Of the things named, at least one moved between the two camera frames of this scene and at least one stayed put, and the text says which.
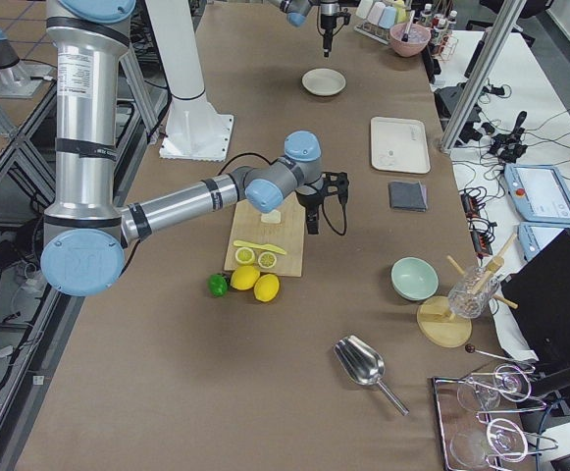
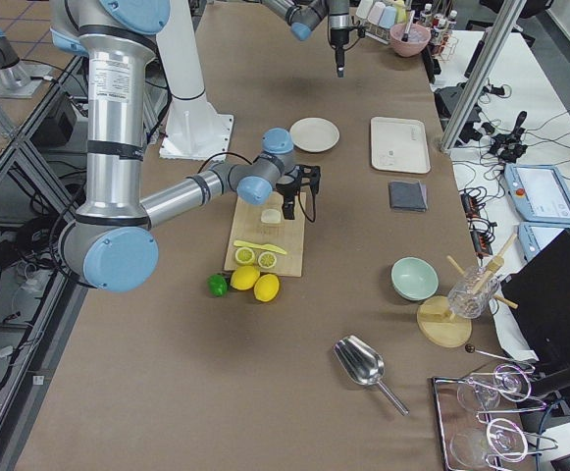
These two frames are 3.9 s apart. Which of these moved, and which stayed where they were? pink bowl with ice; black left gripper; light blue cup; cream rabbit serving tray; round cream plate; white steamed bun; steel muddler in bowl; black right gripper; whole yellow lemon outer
Moved: round cream plate; black left gripper; black right gripper
Stayed: cream rabbit serving tray; light blue cup; whole yellow lemon outer; white steamed bun; steel muddler in bowl; pink bowl with ice
